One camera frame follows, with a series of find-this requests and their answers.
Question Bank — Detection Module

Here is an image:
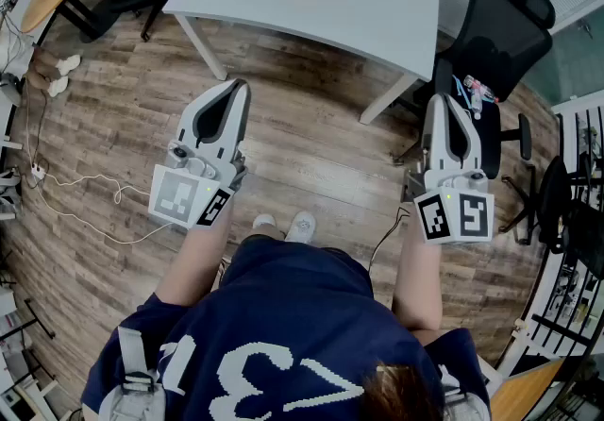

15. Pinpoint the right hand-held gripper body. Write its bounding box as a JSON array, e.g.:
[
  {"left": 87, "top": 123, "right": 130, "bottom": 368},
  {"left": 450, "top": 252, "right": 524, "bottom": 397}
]
[{"left": 400, "top": 166, "right": 495, "bottom": 245}]

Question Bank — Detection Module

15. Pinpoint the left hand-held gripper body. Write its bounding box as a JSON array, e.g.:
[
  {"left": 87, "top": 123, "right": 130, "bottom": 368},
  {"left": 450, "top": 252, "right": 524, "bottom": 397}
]
[{"left": 148, "top": 141, "right": 238, "bottom": 229}]

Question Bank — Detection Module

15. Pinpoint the person's left forearm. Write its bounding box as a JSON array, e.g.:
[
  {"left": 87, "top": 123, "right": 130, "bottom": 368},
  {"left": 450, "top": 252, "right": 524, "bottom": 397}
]
[{"left": 154, "top": 194, "right": 236, "bottom": 308}]

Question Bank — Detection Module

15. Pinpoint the person's right forearm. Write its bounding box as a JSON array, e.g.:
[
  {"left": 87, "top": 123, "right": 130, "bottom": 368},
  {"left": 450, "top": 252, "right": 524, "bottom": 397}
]
[{"left": 391, "top": 206, "right": 445, "bottom": 331}]

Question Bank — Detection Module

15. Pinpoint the person's left hand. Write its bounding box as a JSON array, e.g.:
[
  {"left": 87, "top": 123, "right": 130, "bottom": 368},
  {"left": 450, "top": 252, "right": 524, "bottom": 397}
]
[{"left": 228, "top": 149, "right": 249, "bottom": 194}]

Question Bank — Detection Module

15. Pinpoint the clear plastic bottle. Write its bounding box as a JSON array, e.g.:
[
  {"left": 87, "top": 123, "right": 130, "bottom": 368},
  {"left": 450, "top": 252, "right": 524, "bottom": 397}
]
[{"left": 470, "top": 88, "right": 486, "bottom": 121}]

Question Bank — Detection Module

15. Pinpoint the red-label plastic bottle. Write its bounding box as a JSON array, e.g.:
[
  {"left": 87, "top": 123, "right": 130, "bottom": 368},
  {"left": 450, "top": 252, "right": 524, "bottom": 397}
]
[{"left": 462, "top": 74, "right": 500, "bottom": 105}]

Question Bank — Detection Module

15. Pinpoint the white table leg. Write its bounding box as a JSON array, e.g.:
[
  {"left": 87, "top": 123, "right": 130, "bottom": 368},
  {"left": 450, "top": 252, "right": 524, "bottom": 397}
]
[
  {"left": 175, "top": 13, "right": 229, "bottom": 82},
  {"left": 359, "top": 73, "right": 419, "bottom": 126}
]

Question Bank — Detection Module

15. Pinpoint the black folding chair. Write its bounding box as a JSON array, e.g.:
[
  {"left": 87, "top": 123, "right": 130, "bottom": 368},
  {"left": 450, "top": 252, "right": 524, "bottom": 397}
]
[{"left": 498, "top": 154, "right": 604, "bottom": 279}]

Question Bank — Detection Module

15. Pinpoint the black mesh office chair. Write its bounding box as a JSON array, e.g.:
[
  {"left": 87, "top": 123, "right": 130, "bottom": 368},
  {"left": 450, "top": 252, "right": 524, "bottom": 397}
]
[{"left": 390, "top": 0, "right": 557, "bottom": 180}]

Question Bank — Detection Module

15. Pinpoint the person's white right shoe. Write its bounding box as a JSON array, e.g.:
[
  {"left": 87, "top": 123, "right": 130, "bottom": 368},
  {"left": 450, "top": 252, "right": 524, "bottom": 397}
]
[{"left": 284, "top": 210, "right": 318, "bottom": 244}]

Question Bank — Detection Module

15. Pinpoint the black metal rack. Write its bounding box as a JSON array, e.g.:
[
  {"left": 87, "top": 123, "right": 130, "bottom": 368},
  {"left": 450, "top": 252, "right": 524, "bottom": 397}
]
[{"left": 490, "top": 100, "right": 604, "bottom": 421}]

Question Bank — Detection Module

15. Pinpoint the person's navy printed shirt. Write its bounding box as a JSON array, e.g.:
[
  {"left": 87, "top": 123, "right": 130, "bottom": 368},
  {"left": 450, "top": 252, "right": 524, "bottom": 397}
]
[{"left": 80, "top": 235, "right": 492, "bottom": 421}]

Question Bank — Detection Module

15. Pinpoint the wooden desk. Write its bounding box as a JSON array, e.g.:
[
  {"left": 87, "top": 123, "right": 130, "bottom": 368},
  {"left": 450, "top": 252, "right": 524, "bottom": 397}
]
[{"left": 489, "top": 356, "right": 566, "bottom": 421}]

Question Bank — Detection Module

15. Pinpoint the blue lanyard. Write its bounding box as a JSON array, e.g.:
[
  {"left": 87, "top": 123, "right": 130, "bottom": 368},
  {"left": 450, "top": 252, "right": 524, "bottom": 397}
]
[{"left": 451, "top": 74, "right": 474, "bottom": 114}]

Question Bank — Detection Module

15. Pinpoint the white floor cable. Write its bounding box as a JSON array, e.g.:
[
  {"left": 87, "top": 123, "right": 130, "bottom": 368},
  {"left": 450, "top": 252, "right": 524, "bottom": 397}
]
[{"left": 22, "top": 78, "right": 175, "bottom": 245}]

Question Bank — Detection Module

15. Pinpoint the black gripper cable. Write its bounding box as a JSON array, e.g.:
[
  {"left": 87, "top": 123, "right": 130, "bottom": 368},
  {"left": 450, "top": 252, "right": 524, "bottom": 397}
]
[{"left": 366, "top": 206, "right": 411, "bottom": 272}]

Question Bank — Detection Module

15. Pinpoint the grey harness strap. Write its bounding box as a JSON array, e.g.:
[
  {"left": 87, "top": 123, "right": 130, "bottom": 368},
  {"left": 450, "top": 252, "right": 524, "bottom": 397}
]
[
  {"left": 436, "top": 364, "right": 493, "bottom": 421},
  {"left": 96, "top": 325, "right": 167, "bottom": 421}
]

